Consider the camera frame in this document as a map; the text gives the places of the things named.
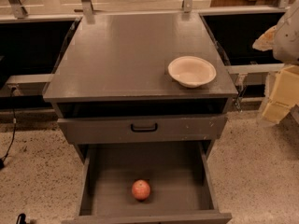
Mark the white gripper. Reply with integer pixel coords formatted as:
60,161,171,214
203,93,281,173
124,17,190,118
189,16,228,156
252,6,299,124

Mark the red apple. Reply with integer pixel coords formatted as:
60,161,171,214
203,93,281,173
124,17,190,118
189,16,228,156
131,179,150,201

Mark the closed grey top drawer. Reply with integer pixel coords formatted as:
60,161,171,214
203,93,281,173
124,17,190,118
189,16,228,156
58,115,227,145

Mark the open grey middle drawer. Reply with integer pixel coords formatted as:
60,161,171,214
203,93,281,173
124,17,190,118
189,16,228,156
63,142,232,224

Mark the grey drawer cabinet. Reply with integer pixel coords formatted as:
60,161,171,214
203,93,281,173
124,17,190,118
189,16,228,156
42,12,239,224

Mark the white paper bowl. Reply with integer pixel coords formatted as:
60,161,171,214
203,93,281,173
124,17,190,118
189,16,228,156
167,56,217,88

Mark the black object at floor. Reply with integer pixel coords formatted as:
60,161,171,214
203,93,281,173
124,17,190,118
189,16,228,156
16,213,28,224

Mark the metal latch bracket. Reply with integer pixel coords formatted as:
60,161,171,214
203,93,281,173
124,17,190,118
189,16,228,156
235,73,248,112

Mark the black drawer handle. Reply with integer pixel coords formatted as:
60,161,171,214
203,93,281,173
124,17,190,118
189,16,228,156
130,123,158,133

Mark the black cable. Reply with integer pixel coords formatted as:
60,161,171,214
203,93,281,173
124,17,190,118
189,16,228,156
0,87,18,170

